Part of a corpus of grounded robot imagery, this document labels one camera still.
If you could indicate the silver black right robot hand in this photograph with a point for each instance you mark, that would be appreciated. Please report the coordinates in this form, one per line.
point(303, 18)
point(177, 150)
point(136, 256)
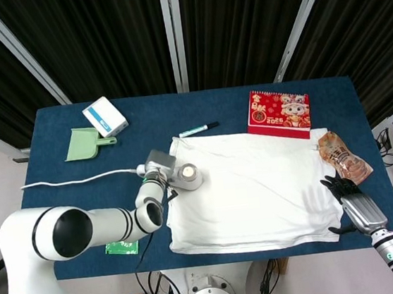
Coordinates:
point(363, 209)

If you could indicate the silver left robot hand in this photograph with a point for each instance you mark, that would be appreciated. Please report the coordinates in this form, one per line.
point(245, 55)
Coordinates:
point(161, 161)

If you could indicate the white handheld garment steamer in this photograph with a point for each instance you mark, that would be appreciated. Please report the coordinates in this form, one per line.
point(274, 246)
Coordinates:
point(193, 181)

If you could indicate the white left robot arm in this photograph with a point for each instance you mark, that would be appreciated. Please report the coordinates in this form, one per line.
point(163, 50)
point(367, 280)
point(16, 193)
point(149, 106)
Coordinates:
point(26, 244)

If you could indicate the white folded cloth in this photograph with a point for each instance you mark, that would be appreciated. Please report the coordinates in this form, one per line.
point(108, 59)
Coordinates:
point(258, 189)

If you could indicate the white marker with black cap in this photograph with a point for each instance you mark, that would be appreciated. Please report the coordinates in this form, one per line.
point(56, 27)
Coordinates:
point(194, 131)

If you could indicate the orange spouted food pouch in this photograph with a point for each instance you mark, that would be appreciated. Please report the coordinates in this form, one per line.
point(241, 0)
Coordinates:
point(344, 162)

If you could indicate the white box with blue stripe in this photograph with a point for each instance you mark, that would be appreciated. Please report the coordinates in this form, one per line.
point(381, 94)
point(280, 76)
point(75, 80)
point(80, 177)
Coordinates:
point(104, 116)

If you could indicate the light green plastic dustpan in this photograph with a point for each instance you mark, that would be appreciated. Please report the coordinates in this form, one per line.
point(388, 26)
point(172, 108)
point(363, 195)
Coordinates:
point(82, 145)

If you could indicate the blue felt table cover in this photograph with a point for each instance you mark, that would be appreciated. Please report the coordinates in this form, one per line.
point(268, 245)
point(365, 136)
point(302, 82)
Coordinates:
point(81, 199)

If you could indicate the green foil packet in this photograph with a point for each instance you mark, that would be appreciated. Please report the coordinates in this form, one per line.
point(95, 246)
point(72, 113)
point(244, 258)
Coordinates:
point(123, 248)

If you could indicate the red 2025 desk calendar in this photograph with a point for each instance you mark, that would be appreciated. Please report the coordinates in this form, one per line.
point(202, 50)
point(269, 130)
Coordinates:
point(278, 113)

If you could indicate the black pleated curtain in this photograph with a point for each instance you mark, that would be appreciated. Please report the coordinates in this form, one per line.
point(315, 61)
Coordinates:
point(106, 40)

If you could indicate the white metal frame post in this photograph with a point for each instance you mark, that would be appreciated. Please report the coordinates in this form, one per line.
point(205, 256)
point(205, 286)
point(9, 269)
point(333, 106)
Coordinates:
point(301, 21)
point(18, 50)
point(173, 32)

